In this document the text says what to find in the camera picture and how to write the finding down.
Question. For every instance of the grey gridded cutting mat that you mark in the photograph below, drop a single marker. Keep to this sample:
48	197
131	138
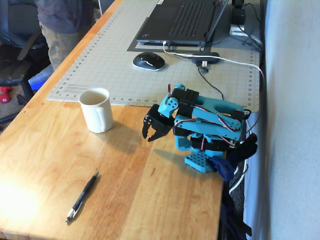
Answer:
107	62

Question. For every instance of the person in grey shirt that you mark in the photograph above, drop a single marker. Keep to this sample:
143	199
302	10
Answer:
63	25

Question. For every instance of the dark grey laptop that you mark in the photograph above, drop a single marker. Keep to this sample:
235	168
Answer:
185	20

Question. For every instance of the black computer mouse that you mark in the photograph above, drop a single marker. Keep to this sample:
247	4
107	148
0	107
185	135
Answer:
148	61

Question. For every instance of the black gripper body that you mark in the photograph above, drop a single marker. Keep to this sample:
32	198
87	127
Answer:
158	122

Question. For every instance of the black office chair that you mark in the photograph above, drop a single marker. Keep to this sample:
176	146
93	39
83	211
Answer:
15	50

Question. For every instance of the black usb hub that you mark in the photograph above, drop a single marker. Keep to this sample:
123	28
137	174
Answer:
205	57

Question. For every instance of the blue plastic box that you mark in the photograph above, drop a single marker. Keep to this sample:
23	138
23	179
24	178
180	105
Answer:
40	80

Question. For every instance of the white ceramic mug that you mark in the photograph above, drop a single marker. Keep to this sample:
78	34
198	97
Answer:
98	117

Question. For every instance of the blue table clamp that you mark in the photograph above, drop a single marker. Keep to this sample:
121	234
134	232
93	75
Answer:
222	167

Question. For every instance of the red dumbbell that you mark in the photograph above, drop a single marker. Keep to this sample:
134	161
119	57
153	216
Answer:
4	96

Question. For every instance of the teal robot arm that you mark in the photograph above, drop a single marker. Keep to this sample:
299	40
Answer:
210	106

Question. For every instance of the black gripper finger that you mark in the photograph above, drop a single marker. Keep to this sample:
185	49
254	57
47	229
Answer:
147	126
161	133

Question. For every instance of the black stand with silver base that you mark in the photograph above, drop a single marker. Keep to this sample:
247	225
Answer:
237	17

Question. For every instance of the black pen with silver end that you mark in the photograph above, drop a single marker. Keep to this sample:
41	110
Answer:
82	196

